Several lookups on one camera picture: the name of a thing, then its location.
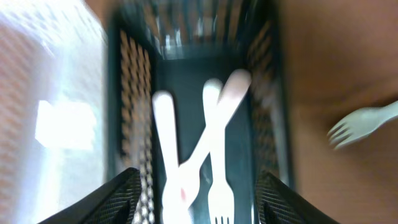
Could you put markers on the white plastic spoon group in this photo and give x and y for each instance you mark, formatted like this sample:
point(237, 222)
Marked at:
point(231, 97)

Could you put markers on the white plastic fork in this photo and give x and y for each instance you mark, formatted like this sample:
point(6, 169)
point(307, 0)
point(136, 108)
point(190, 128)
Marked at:
point(220, 195)
point(174, 210)

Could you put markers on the clear plastic basket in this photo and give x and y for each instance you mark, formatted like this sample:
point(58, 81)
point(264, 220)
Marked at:
point(52, 107)

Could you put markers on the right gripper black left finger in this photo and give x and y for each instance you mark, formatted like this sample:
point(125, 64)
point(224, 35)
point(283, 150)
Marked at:
point(114, 202)

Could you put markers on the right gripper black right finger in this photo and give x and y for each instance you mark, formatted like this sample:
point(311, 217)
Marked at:
point(277, 204)

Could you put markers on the pale green plastic fork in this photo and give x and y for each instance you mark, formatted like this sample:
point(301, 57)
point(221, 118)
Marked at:
point(360, 124)

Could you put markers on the black plastic basket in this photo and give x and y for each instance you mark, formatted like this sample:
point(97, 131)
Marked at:
point(177, 46)

